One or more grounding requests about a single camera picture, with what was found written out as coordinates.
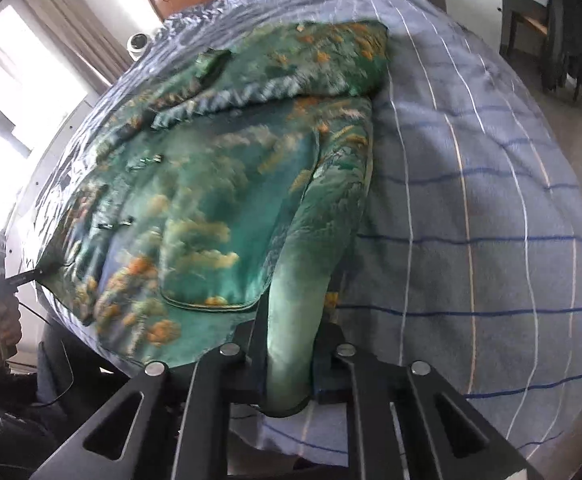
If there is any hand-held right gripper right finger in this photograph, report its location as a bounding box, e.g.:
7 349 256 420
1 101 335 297
312 324 544 480

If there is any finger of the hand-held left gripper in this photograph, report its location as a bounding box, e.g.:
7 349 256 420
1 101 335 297
6 269 45 287

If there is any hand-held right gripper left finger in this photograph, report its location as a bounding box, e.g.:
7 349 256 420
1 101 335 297
30 304 272 480

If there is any green cloud-print jacket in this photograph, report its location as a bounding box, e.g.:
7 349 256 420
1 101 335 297
36 20 389 418

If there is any person's left hand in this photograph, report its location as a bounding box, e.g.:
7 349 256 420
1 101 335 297
0 300 23 363

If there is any person's dark clothing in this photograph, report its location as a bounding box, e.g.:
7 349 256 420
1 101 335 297
0 330 172 480

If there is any bright window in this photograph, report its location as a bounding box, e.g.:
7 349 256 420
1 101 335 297
0 5 97 161

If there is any blue plaid bed blanket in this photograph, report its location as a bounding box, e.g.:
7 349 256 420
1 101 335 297
18 0 582 461

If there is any beige curtain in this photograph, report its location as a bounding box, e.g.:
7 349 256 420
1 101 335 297
18 0 127 91

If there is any white round device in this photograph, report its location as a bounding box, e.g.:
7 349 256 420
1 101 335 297
126 32 152 63

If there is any white desk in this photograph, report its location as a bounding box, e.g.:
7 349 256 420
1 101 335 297
418 0 556 56

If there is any wooden chair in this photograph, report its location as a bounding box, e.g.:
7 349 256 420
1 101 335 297
501 7 582 101

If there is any thin black cable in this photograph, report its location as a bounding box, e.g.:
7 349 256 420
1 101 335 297
18 302 74 408

